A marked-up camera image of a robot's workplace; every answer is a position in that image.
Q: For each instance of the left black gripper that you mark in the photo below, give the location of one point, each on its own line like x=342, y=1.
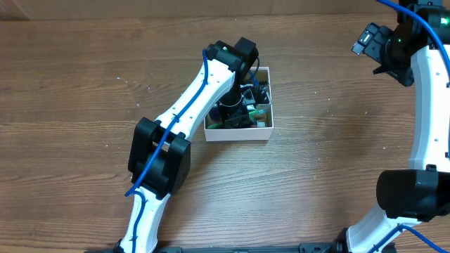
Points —
x=233, y=112

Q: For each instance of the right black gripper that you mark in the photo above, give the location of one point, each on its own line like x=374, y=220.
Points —
x=403, y=72

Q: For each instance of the green white toothbrush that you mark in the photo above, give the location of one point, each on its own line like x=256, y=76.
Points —
x=258, y=112

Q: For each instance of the teal toothpaste tube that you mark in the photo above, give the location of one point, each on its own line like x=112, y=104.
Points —
x=258, y=125

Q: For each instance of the dark soap pump bottle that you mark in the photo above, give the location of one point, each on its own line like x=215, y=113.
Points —
x=215, y=114

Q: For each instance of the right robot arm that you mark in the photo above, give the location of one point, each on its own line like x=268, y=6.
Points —
x=415, y=53

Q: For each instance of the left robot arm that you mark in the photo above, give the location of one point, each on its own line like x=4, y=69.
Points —
x=160, y=155

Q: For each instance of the pink cardboard box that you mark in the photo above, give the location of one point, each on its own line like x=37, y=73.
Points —
x=249, y=134

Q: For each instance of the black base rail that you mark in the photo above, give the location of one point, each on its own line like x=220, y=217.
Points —
x=309, y=247

